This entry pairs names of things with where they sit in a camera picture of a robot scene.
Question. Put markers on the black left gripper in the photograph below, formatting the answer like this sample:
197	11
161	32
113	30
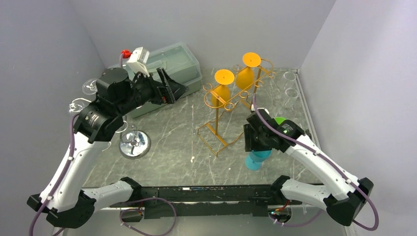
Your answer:
168	91

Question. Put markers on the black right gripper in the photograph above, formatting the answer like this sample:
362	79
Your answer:
250	143

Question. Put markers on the green wine glass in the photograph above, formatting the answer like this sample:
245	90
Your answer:
279	120

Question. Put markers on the blue wine glass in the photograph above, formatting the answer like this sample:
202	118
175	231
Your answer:
255	159

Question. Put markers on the orange wine glass front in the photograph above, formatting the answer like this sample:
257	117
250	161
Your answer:
224	77

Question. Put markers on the orange wine glass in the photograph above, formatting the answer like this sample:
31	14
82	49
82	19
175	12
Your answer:
224	77
245	77

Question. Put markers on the clear wine glass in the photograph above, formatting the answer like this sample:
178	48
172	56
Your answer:
292	95
289	79

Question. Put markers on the clear wine glass front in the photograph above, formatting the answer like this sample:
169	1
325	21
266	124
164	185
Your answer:
289	79

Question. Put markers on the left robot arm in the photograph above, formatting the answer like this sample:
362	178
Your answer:
64	201

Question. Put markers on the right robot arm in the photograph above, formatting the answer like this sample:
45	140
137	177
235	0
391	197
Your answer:
342	195

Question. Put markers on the silver spiral glass stand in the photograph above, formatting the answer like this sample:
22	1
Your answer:
133	143

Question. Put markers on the clear glass on stand upper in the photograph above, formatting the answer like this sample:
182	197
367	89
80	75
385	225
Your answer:
89	87

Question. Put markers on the clear glass on stand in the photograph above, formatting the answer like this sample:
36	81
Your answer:
77	105
89	87

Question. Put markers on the clear glass on stand middle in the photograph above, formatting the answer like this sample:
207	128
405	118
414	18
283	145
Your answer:
77	105

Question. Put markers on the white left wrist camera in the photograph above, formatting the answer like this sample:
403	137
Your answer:
136	60

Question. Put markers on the gold wire glass rack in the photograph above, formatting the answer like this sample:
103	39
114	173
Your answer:
225	126

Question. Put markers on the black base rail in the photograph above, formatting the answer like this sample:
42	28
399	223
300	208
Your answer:
257	200

